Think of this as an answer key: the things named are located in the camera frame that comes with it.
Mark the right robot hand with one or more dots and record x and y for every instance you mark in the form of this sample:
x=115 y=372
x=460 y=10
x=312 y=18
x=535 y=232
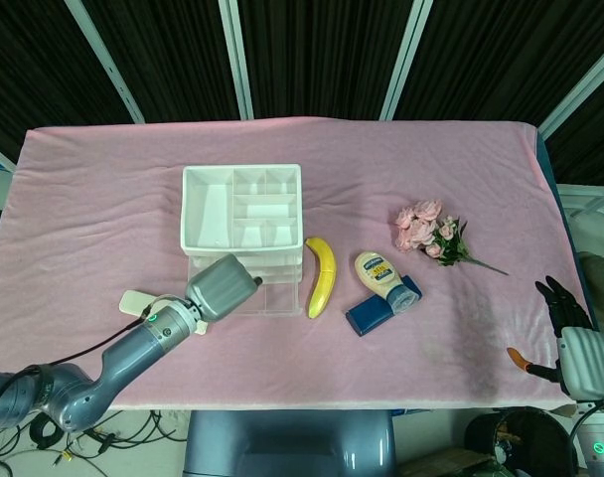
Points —
x=585 y=363

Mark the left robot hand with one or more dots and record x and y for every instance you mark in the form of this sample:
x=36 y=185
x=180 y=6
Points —
x=222 y=288

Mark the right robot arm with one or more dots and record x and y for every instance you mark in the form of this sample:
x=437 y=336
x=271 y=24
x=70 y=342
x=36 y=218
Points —
x=597 y=447

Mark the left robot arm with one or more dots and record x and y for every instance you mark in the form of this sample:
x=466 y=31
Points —
x=133 y=348

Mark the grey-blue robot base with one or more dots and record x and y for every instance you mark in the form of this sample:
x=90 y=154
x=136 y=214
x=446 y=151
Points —
x=282 y=442

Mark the white drawer organizer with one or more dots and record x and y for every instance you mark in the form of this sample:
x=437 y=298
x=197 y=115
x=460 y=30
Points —
x=207 y=208

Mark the black waste bin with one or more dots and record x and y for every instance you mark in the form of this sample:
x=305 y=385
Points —
x=530 y=437

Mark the yellow banana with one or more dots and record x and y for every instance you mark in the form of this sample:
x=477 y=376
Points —
x=326 y=268

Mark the pink tablecloth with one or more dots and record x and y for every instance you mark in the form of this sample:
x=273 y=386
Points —
x=332 y=372

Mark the dark blue carton box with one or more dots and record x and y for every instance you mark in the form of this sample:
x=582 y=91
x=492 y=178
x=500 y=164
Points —
x=369 y=318

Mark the mayonnaise squeeze bottle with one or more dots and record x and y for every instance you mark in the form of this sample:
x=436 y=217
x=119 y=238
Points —
x=374 y=273

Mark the white metal rack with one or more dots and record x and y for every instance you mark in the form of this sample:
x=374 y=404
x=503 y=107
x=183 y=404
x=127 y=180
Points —
x=587 y=204

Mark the pink artificial flower bouquet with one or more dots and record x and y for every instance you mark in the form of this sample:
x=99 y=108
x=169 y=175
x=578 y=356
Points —
x=421 y=231

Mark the black pleated curtain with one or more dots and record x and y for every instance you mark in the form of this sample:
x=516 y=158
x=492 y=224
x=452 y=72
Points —
x=322 y=49

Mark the white frame post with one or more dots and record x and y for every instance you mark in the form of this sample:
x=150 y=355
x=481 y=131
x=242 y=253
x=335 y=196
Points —
x=575 y=94
x=404 y=59
x=108 y=64
x=237 y=59

